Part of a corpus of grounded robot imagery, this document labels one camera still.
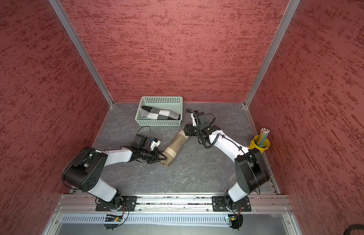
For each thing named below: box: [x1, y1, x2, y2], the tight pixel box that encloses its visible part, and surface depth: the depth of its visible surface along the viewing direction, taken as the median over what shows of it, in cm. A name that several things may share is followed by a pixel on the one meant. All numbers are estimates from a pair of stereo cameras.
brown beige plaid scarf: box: [160, 125, 190, 167], surface depth 89 cm
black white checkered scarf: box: [139, 106, 181, 120], surface depth 108 cm
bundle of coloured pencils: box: [257, 127, 271, 148], surface depth 87 cm
